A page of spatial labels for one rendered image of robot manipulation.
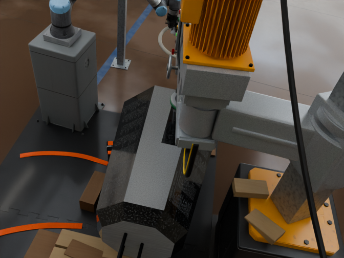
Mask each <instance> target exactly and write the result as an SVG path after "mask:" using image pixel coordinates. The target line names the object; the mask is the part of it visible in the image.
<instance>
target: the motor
mask: <svg viewBox="0 0 344 258"><path fill-rule="evenodd" d="M262 1H263V0H182V3H181V22H183V23H186V24H184V25H183V63H186V64H191V65H200V66H208V67H216V68H224V69H232V70H240V71H248V72H254V70H255V68H254V63H253V59H252V55H251V51H250V46H249V41H250V38H251V35H252V32H253V28H254V25H255V22H256V19H257V16H258V14H259V11H260V7H261V4H262ZM188 23H191V25H190V24H188Z"/></svg>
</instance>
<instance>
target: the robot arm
mask: <svg viewBox="0 0 344 258"><path fill-rule="evenodd" d="M76 1H77V0H50V2H49V7H50V13H51V22H52V24H51V27H50V34H51V35H52V36H53V37H55V38H58V39H67V38H70V37H72V36H73V35H74V34H75V29H74V27H73V25H72V21H71V11H72V7H73V4H74V3H75V2H76ZM147 1H148V2H149V3H150V5H151V6H152V7H153V9H154V10H155V11H156V14H157V15H158V16H165V15H166V14H167V6H169V11H168V12H169V13H168V14H167V18H166V20H167V22H165V24H167V25H168V27H169V28H172V29H170V33H171V34H174V36H175V34H176V32H177V25H178V21H177V20H178V18H179V16H178V14H179V10H180V2H181V0H147Z"/></svg>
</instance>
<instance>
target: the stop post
mask: <svg viewBox="0 0 344 258"><path fill-rule="evenodd" d="M126 15H127V0H118V25H117V57H115V58H114V60H113V62H112V64H111V67H113V68H118V69H123V70H128V67H129V65H130V63H131V60H128V59H125V44H126Z"/></svg>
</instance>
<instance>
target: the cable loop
mask: <svg viewBox="0 0 344 258"><path fill-rule="evenodd" d="M198 148H199V144H192V146H191V149H190V148H184V157H183V174H184V176H185V177H187V178H188V177H190V175H191V172H192V169H193V166H194V162H195V159H196V155H197V151H198Z"/></svg>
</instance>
